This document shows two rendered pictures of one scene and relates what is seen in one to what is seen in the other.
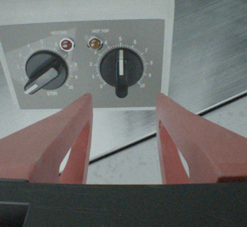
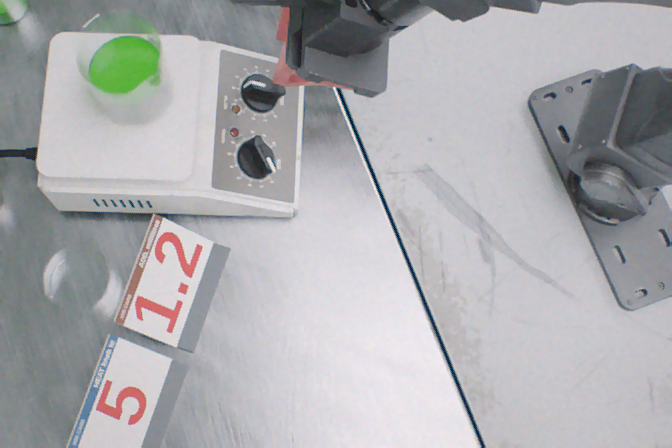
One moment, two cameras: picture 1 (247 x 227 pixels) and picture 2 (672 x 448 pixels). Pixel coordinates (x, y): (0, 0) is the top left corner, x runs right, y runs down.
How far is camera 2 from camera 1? 0.76 m
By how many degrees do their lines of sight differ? 18
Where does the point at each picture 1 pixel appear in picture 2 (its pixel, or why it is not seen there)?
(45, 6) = (200, 141)
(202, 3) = (195, 30)
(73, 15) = (210, 120)
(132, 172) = (378, 110)
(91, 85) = (273, 124)
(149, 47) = (242, 65)
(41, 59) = (245, 156)
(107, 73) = (263, 104)
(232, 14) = (210, 0)
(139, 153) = (356, 101)
